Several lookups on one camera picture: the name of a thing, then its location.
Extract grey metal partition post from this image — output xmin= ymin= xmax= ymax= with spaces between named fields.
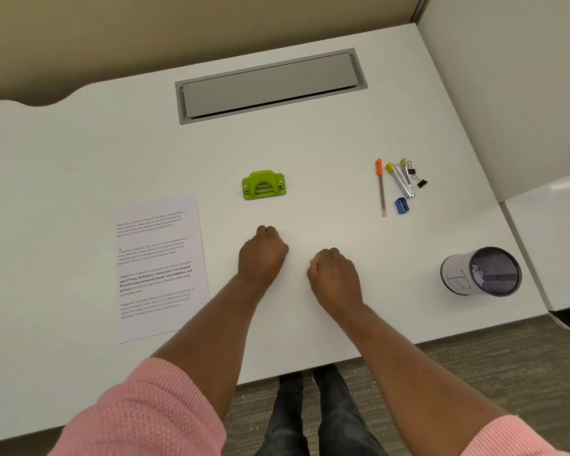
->
xmin=410 ymin=0 xmax=433 ymax=25

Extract orange capped pen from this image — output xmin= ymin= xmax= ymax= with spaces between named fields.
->
xmin=374 ymin=158 xmax=388 ymax=218

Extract pink knit sweater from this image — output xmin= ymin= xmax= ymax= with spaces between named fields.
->
xmin=49 ymin=357 xmax=570 ymax=456

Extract person's right forearm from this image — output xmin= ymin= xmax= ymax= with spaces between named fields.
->
xmin=339 ymin=303 xmax=512 ymax=456

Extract person's right hand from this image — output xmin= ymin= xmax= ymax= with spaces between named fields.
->
xmin=306 ymin=247 xmax=365 ymax=319

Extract printed white paper sheet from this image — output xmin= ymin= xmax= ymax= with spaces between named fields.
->
xmin=113 ymin=193 xmax=211 ymax=345

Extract wide beige partition panel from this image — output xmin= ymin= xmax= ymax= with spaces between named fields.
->
xmin=0 ymin=0 xmax=426 ymax=108

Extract person's left forearm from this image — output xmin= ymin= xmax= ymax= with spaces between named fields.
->
xmin=151 ymin=275 xmax=267 ymax=421

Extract green hole punch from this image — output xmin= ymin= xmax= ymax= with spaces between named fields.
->
xmin=241 ymin=169 xmax=288 ymax=201

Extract neighbouring white desk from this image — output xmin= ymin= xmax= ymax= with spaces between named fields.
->
xmin=501 ymin=168 xmax=570 ymax=313

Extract grey desk cable cover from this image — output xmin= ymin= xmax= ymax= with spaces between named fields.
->
xmin=174 ymin=47 xmax=369 ymax=126

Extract silver stapler with yellow ends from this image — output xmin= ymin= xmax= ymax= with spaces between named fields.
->
xmin=385 ymin=158 xmax=417 ymax=199

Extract mesh cup with white label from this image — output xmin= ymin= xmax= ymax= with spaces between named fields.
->
xmin=440 ymin=246 xmax=523 ymax=298

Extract person's left hand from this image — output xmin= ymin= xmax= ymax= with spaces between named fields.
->
xmin=237 ymin=225 xmax=290 ymax=290

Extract dark grey trousers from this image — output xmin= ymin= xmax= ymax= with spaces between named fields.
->
xmin=255 ymin=370 xmax=390 ymax=456

